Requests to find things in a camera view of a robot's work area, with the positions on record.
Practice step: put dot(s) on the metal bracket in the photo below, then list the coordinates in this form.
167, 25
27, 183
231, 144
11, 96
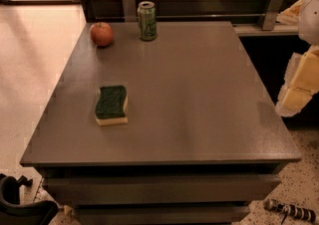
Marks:
130, 10
268, 18

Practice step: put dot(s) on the green soda can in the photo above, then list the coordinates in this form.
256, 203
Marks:
147, 20

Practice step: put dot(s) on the grey cabinet with drawers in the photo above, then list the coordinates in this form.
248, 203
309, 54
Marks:
202, 139

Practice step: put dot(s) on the black and white striped tool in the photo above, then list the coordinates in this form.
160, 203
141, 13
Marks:
299, 213

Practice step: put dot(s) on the left metal bracket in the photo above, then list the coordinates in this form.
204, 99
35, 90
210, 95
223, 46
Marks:
130, 10

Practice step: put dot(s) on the right metal bracket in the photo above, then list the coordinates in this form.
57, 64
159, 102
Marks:
268, 18

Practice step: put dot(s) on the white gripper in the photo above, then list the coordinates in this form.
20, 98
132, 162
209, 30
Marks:
310, 18

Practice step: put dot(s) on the red apple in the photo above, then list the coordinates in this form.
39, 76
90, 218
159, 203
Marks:
101, 34

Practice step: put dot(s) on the green and yellow sponge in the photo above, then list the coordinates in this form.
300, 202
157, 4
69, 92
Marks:
111, 106

